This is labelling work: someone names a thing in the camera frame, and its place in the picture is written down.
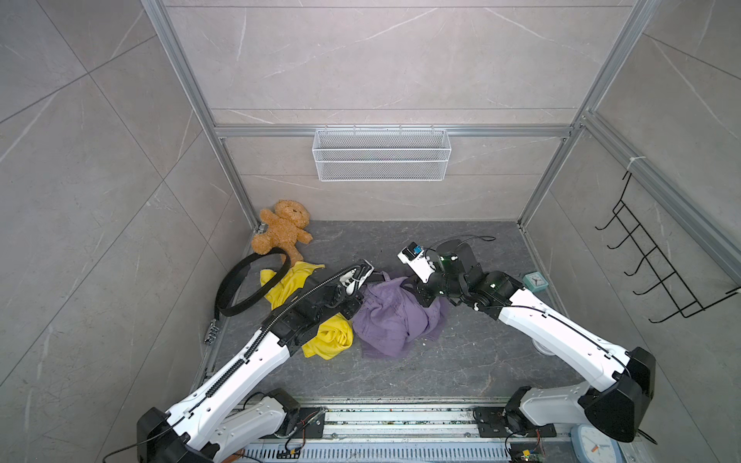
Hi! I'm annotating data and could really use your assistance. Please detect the yellow trousers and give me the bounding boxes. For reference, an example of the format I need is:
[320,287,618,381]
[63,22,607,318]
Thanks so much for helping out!
[262,262,354,360]

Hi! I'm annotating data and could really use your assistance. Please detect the purple trousers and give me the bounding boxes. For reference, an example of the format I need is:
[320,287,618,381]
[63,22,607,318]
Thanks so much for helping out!
[351,279,452,360]

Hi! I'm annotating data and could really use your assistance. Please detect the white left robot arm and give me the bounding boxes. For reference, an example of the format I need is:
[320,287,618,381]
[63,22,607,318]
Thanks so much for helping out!
[135,274,363,462]

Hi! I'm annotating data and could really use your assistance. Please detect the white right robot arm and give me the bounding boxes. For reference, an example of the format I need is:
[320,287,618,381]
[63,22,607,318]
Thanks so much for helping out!
[398,238,656,443]

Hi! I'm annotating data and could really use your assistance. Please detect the brown teddy bear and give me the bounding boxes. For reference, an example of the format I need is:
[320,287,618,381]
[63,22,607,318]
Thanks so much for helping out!
[251,200,314,266]

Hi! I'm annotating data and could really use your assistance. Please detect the small green alarm clock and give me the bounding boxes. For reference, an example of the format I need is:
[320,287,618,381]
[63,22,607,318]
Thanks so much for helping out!
[523,271,549,293]

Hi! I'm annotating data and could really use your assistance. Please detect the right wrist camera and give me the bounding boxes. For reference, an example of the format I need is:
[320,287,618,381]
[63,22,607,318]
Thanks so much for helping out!
[398,241,438,284]

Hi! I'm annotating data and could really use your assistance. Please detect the metal base rail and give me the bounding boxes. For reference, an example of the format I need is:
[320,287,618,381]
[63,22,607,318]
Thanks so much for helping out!
[155,398,638,463]

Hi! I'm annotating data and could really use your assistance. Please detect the white wire mesh basket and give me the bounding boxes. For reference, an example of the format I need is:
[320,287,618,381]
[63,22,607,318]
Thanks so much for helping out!
[312,128,452,182]

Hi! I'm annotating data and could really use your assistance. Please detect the white round wall clock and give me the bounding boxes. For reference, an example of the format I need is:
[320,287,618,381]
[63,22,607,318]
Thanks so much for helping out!
[570,424,623,463]

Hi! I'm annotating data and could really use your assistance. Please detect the black wire hook rack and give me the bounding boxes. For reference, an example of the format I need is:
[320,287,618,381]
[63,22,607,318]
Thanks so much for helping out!
[594,173,740,324]

